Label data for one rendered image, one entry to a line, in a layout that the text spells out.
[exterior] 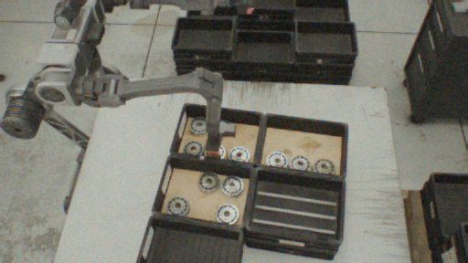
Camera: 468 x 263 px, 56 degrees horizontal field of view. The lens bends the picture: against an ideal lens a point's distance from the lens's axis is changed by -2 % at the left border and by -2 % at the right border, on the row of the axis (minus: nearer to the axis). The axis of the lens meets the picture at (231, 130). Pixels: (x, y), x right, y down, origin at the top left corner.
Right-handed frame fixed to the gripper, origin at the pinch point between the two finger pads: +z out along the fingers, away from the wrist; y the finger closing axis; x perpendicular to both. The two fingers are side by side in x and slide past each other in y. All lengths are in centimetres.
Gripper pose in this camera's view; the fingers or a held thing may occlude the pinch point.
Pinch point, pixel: (214, 151)
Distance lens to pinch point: 209.7
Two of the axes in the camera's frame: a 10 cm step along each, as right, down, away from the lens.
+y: 1.9, -8.0, 5.7
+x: -9.8, -1.6, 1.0
